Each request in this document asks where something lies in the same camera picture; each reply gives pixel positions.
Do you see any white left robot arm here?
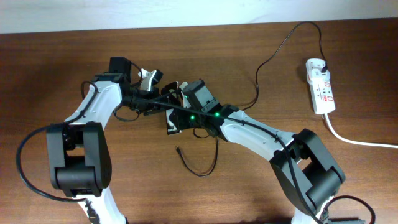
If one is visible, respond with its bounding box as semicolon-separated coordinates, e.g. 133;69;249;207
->
46;57;178;223

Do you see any white USB charger plug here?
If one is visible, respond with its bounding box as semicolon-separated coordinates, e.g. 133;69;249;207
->
305;58;330;84

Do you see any black USB charging cable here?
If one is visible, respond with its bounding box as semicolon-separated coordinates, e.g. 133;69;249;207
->
175;21;328;178

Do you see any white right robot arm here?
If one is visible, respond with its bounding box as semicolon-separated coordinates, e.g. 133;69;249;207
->
178;80;345;223

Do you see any black Galaxy smartphone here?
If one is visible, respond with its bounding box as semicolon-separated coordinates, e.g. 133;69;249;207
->
165;109;181;135

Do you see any white power strip cord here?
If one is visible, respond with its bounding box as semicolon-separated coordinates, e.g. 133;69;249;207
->
322;113;398;149

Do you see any white power strip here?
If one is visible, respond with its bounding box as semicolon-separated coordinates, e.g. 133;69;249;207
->
309;80;336;114

